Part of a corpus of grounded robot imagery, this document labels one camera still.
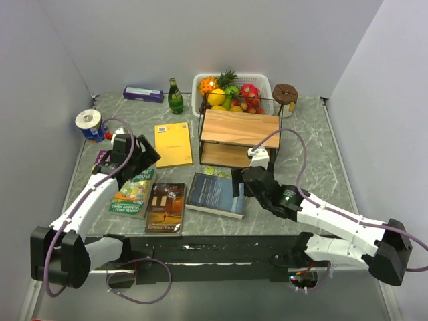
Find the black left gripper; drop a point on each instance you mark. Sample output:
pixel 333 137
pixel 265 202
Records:
pixel 148 157

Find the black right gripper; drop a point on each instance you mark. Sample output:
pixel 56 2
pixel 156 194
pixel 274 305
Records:
pixel 237 177

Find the green 65-storey treehouse book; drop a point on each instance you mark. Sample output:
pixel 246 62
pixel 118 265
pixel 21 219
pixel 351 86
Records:
pixel 209 170

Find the dark blue paperback book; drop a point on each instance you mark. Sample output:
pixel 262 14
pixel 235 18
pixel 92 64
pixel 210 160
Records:
pixel 214 195

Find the brown Edward Tulane book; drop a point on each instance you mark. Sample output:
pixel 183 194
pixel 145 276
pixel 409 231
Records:
pixel 166 208

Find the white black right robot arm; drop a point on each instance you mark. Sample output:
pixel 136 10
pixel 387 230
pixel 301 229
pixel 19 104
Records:
pixel 382 248

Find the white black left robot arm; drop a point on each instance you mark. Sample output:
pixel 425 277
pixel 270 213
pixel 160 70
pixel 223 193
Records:
pixel 58 253

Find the yellow book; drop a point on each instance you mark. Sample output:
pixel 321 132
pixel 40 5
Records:
pixel 173 144

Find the purple 117-storey treehouse book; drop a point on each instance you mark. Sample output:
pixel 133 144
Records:
pixel 100 156

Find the green 104-storey treehouse book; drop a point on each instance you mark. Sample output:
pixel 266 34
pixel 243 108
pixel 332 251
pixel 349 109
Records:
pixel 132 199

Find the blue tin can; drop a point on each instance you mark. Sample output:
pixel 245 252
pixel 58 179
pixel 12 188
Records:
pixel 94 134

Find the wooden two-tier shelf rack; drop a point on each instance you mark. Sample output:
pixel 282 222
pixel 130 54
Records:
pixel 225 137

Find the purple rectangular box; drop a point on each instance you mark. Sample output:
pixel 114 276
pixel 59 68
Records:
pixel 147 95

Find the green glass bottle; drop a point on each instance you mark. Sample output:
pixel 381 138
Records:
pixel 175 99

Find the jar with brown lid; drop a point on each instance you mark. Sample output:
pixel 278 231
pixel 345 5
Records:
pixel 286 97

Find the toy dragon fruit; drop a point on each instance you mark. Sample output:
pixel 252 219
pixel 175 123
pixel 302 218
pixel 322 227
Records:
pixel 250 94

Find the toy yellow lemon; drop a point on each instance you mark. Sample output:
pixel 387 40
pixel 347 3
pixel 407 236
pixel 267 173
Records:
pixel 216 97

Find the toy green apple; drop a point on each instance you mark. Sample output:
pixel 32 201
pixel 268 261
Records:
pixel 231 91

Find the white plastic fruit basket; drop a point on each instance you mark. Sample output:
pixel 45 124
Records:
pixel 258 80

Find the toy pineapple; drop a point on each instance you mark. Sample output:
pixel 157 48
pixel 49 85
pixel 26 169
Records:
pixel 210 83

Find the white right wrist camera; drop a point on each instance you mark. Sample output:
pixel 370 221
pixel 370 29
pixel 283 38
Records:
pixel 258 157

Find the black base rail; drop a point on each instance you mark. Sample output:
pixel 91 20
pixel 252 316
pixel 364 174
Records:
pixel 198 258

